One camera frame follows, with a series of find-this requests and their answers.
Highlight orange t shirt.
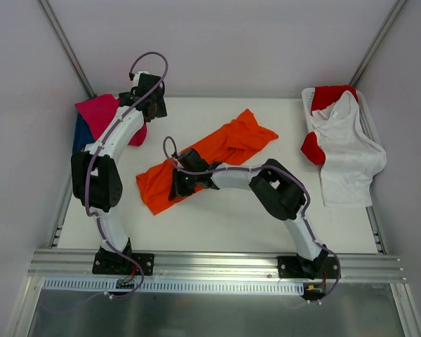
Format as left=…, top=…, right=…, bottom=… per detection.
left=136, top=110, right=279, bottom=215

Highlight white plastic laundry basket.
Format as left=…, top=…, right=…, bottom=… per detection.
left=302, top=88, right=382, bottom=145

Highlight metal frame post left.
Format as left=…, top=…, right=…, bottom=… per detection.
left=36, top=0, right=96, bottom=98

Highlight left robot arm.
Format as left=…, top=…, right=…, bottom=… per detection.
left=71, top=72, right=167, bottom=275

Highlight metal frame post right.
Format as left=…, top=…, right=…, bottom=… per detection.
left=349, top=0, right=409, bottom=87

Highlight white slotted cable duct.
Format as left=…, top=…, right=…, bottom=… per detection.
left=43, top=277, right=305, bottom=296

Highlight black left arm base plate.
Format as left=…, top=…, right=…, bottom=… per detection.
left=92, top=249, right=155, bottom=276

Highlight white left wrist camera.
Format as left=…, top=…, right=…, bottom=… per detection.
left=130, top=71, right=144, bottom=86

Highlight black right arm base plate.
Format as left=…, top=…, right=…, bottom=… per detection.
left=277, top=255, right=341, bottom=279

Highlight red t shirt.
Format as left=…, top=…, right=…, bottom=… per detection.
left=301, top=85, right=359, bottom=166

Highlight pink t shirt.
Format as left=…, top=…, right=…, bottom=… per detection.
left=74, top=93, right=149, bottom=147

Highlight metal frame post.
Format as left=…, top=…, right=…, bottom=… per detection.
left=349, top=0, right=409, bottom=87
left=36, top=0, right=96, bottom=98

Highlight white tank top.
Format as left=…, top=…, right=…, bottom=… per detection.
left=310, top=91, right=387, bottom=208

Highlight dark blue t shirt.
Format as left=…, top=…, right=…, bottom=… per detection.
left=72, top=113, right=95, bottom=153

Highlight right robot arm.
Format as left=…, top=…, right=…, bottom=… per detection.
left=168, top=148, right=328, bottom=279

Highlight aluminium mounting rail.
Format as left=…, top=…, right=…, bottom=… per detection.
left=27, top=249, right=408, bottom=284

